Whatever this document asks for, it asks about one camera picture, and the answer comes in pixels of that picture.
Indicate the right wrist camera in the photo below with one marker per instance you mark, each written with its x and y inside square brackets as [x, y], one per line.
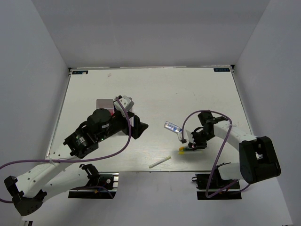
[185, 136]

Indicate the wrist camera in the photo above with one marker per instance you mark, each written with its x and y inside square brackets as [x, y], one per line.
[185, 136]
[124, 101]

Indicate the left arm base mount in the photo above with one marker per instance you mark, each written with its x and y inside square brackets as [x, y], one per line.
[98, 183]

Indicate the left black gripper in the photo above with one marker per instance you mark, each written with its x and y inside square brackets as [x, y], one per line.
[139, 127]

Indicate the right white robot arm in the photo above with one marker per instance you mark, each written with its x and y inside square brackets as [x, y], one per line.
[257, 156]

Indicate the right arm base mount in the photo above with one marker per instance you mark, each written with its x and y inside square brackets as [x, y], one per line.
[201, 180]

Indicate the left white organizer bin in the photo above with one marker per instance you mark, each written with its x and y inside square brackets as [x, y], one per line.
[105, 104]

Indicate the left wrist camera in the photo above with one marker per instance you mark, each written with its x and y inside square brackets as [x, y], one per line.
[124, 101]

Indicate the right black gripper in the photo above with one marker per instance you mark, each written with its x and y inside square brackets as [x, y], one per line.
[196, 145]

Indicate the clear blue spray bottle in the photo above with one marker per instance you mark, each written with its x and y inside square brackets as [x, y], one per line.
[172, 127]

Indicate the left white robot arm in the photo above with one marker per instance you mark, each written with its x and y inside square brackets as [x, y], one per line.
[67, 168]

